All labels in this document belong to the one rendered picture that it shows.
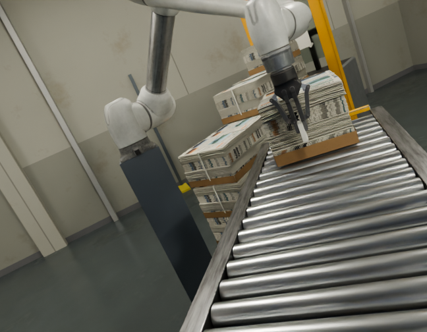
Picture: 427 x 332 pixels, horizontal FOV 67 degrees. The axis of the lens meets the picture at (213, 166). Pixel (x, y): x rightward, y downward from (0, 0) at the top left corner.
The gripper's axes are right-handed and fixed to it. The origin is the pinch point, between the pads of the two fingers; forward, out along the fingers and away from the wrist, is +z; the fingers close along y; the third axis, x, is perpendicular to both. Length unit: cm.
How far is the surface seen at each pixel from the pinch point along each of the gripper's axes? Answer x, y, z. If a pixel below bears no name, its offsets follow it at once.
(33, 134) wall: -197, 317, -47
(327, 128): -10.4, -6.8, 4.2
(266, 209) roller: 19.0, 14.7, 13.9
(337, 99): -10.5, -12.4, -4.1
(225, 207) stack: -66, 65, 49
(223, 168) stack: -63, 55, 23
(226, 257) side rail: 40.6, 21.8, 13.0
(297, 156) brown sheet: -9.0, 5.5, 10.5
